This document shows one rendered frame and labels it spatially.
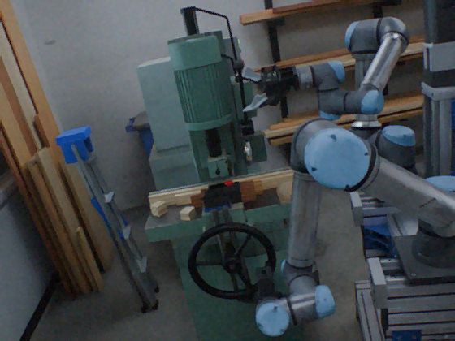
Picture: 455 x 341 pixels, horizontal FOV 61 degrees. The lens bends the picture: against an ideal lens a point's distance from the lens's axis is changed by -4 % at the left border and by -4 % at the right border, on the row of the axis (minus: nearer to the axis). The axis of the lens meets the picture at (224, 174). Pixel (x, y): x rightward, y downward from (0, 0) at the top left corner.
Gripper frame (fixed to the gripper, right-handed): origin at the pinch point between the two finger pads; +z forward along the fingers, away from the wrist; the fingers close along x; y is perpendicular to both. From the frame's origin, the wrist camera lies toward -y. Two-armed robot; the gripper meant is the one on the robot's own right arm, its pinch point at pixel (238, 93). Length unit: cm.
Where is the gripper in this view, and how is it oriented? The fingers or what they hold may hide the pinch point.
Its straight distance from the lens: 137.3
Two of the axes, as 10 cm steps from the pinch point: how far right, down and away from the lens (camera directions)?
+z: -9.8, 1.8, 0.5
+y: -1.2, -4.1, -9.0
